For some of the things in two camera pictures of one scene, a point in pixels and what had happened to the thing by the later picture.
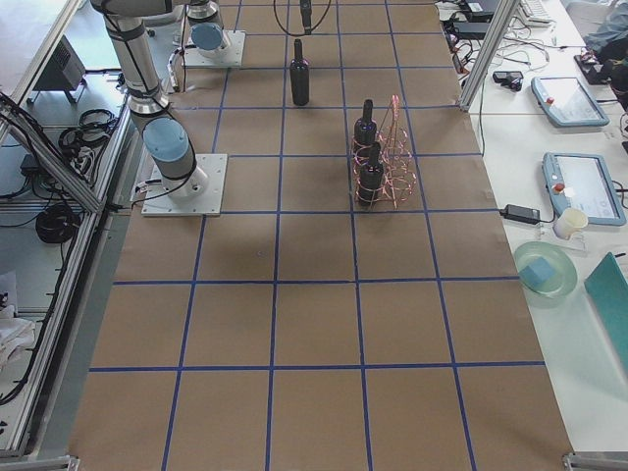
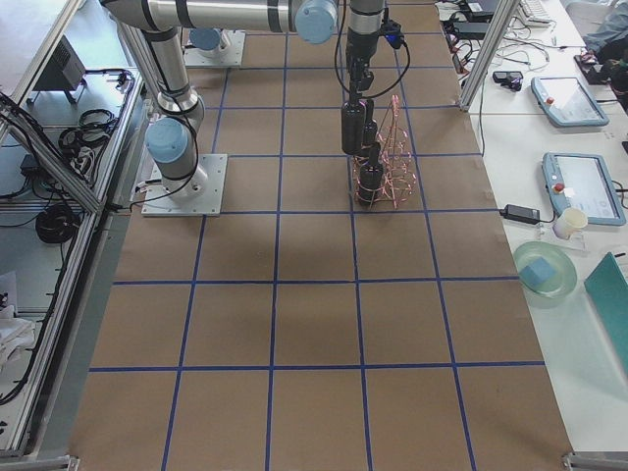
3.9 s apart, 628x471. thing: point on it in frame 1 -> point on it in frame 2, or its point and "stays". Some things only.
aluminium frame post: x=504 y=16 stays
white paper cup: x=569 y=221 stays
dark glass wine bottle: x=299 y=77 -> x=354 y=127
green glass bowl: x=546 y=268 stays
